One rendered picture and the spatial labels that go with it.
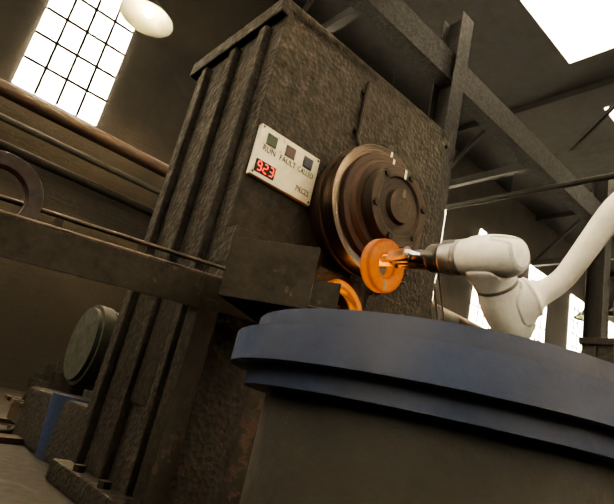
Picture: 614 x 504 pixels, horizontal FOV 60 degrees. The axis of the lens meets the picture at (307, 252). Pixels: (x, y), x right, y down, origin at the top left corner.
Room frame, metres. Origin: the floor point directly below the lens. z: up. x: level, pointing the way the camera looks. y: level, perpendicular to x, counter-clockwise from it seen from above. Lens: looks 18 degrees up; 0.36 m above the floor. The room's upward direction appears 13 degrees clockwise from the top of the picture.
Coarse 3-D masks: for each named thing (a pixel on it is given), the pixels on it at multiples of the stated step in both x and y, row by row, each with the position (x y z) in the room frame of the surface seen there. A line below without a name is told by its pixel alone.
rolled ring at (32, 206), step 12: (0, 156) 1.04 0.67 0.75; (12, 156) 1.05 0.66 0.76; (12, 168) 1.06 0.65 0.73; (24, 168) 1.07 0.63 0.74; (24, 180) 1.08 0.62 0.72; (36, 180) 1.09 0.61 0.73; (24, 192) 1.10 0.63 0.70; (36, 192) 1.09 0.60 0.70; (24, 204) 1.10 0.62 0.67; (36, 204) 1.10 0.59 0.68; (24, 216) 1.09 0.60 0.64; (36, 216) 1.10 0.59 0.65
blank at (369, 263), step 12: (372, 240) 1.39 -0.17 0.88; (384, 240) 1.38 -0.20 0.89; (372, 252) 1.36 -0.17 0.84; (384, 252) 1.39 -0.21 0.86; (360, 264) 1.38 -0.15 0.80; (372, 264) 1.37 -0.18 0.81; (372, 276) 1.38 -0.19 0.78; (384, 276) 1.43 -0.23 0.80; (396, 276) 1.44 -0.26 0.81; (372, 288) 1.41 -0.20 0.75; (384, 288) 1.41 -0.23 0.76
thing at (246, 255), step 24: (240, 240) 1.13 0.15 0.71; (264, 240) 1.11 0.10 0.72; (240, 264) 1.12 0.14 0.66; (264, 264) 1.10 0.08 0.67; (288, 264) 1.09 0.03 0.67; (312, 264) 1.07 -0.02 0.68; (240, 288) 1.12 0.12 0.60; (264, 288) 1.10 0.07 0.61; (288, 288) 1.08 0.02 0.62; (312, 288) 1.34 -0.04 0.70; (336, 288) 1.32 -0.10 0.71; (264, 312) 1.31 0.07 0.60; (240, 432) 1.22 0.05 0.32; (240, 456) 1.22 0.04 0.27; (240, 480) 1.22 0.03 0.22
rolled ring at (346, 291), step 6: (336, 282) 1.69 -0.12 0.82; (342, 282) 1.71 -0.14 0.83; (342, 288) 1.71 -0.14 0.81; (348, 288) 1.73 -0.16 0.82; (342, 294) 1.75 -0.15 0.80; (348, 294) 1.73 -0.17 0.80; (354, 294) 1.74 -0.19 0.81; (348, 300) 1.75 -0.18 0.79; (354, 300) 1.74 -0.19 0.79; (354, 306) 1.74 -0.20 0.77; (360, 306) 1.75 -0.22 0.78
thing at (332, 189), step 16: (368, 144) 1.62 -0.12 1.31; (336, 160) 1.63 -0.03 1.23; (352, 160) 1.59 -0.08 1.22; (400, 160) 1.73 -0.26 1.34; (336, 176) 1.56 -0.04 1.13; (336, 192) 1.57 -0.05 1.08; (336, 208) 1.58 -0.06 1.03; (336, 224) 1.58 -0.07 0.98; (336, 240) 1.63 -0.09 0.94; (352, 256) 1.64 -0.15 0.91; (384, 272) 1.74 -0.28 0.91
